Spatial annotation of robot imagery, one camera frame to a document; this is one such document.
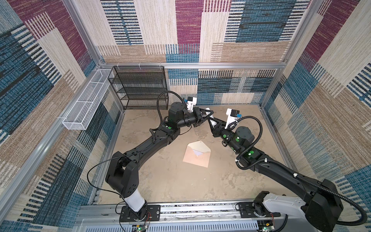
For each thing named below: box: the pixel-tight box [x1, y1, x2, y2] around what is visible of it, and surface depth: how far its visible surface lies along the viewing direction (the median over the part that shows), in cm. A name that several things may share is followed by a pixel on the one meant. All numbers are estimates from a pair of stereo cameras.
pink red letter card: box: [192, 148, 204, 158], surface depth 96 cm
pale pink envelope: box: [182, 140, 212, 168], surface depth 96 cm
